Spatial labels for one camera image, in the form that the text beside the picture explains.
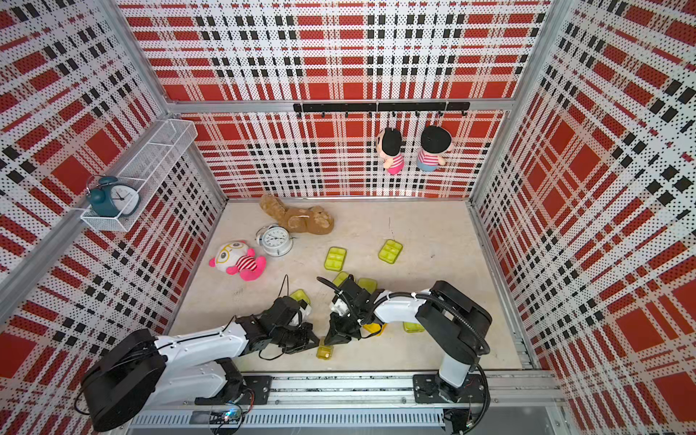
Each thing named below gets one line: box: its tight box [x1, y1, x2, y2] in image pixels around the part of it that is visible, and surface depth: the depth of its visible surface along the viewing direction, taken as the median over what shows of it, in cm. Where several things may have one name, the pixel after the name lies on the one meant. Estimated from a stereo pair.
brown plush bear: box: [259, 193, 335, 235], surface depth 104 cm
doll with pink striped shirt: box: [377, 126, 406, 176], surface depth 97 cm
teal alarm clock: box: [86, 174, 141, 218], surface depth 64 cm
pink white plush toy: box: [208, 240, 267, 282], surface depth 96 cm
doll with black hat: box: [416, 125, 453, 173], surface depth 97 cm
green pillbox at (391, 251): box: [377, 239, 404, 265], surface depth 106 cm
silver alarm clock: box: [254, 222, 296, 258], surface depth 104 cm
